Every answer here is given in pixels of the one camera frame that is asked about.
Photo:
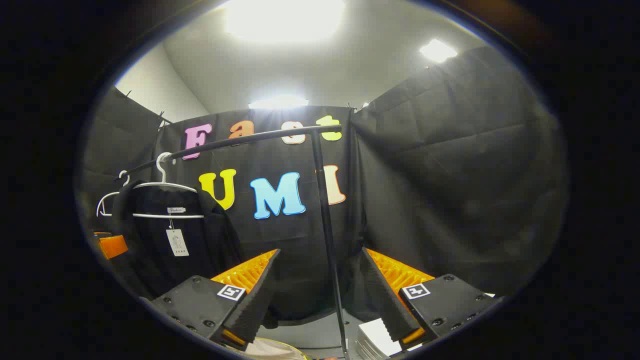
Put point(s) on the long ceiling light strip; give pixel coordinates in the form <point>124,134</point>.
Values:
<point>277,102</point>

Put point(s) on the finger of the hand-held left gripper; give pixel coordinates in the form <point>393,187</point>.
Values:
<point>114,246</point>

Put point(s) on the yellow-rimmed laundry hamper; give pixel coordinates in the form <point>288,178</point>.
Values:
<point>270,350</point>

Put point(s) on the white plastic hanger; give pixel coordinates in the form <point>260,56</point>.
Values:
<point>170,216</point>
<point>105,200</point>

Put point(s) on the black backdrop cloth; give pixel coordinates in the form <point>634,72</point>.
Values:
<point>450,175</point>

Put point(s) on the stack of white sheets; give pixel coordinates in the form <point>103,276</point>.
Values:
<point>380,337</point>

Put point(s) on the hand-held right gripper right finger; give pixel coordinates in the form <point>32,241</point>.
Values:
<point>385,300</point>

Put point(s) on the black knitted sweater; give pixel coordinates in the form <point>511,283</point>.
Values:
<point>150,250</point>

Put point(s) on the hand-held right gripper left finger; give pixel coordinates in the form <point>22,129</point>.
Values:
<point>255,305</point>

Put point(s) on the small ceiling light panel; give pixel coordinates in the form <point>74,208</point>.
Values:
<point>438,51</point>

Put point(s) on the black metal clothes rack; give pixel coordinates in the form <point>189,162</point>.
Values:
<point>327,225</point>

